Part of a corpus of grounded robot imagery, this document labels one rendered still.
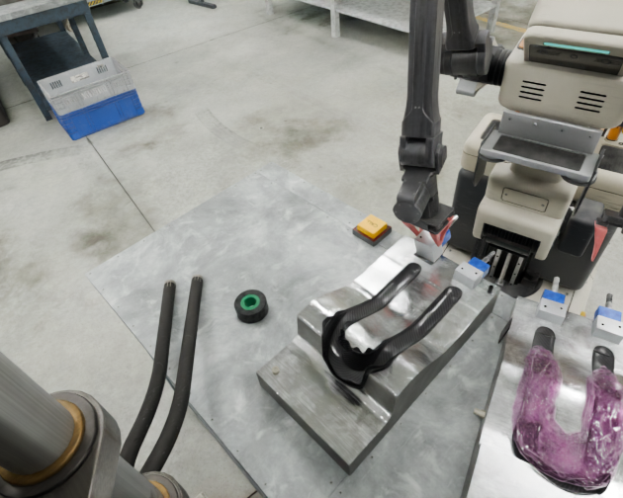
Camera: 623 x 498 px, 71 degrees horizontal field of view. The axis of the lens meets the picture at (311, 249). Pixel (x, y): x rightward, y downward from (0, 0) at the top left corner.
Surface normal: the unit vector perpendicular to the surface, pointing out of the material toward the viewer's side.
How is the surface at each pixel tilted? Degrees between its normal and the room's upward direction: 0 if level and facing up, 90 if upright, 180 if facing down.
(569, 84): 98
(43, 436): 90
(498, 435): 1
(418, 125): 76
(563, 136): 90
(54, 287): 0
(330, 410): 0
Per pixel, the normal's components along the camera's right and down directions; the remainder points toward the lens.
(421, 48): -0.50, 0.46
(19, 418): 0.93, 0.21
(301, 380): -0.08, -0.69
